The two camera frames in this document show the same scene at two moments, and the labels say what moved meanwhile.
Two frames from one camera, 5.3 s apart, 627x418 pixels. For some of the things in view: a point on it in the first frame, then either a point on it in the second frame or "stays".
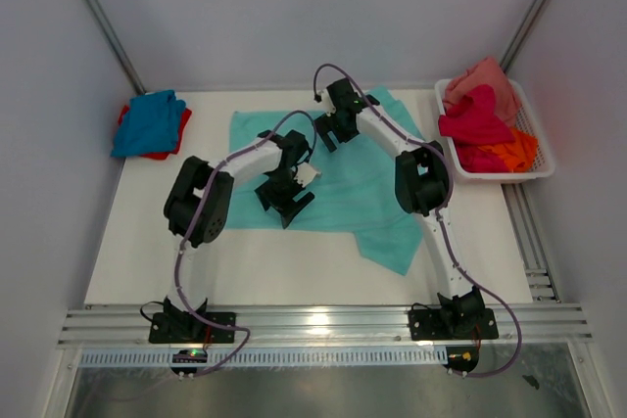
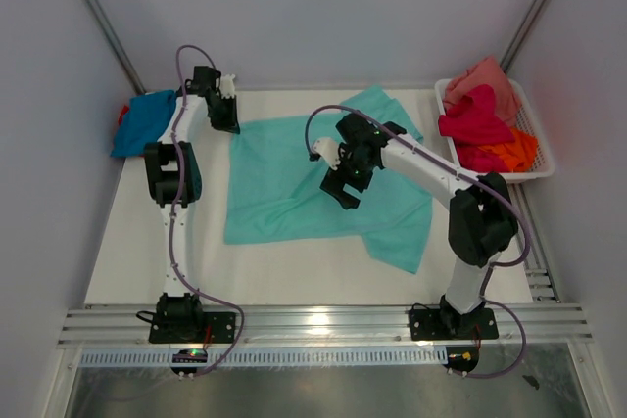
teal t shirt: x=356 y=191 stays
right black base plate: x=453 y=324 stays
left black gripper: x=284 y=205 → x=231 y=122
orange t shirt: x=520 y=154 stays
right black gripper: x=323 y=123 → x=334 y=186
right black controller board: x=461 y=357 stays
